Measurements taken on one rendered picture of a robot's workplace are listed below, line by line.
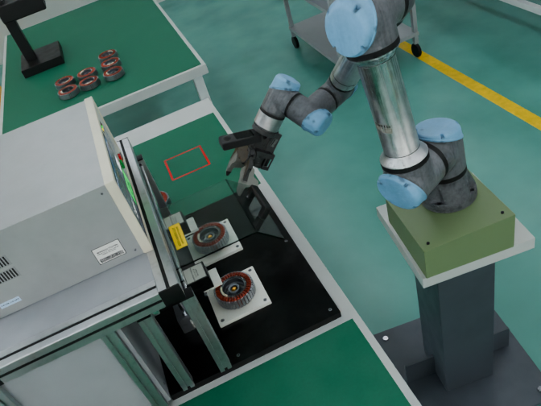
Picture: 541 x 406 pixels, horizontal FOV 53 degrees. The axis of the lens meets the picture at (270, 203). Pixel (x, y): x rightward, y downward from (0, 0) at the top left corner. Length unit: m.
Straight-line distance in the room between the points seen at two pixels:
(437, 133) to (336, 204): 1.55
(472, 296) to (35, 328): 1.21
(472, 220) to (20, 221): 1.06
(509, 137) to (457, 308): 1.59
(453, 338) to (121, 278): 1.11
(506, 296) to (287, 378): 1.27
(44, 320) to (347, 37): 0.85
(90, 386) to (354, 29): 0.94
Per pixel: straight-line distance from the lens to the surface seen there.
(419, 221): 1.50
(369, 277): 2.50
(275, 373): 1.39
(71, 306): 1.24
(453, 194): 1.49
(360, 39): 1.12
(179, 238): 1.32
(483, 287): 1.77
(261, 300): 1.49
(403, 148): 1.28
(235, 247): 1.65
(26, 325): 1.27
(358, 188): 2.95
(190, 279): 1.42
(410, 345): 2.25
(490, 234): 1.49
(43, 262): 1.23
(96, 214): 1.17
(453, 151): 1.41
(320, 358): 1.38
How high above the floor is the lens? 1.89
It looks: 39 degrees down
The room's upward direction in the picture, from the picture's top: 19 degrees counter-clockwise
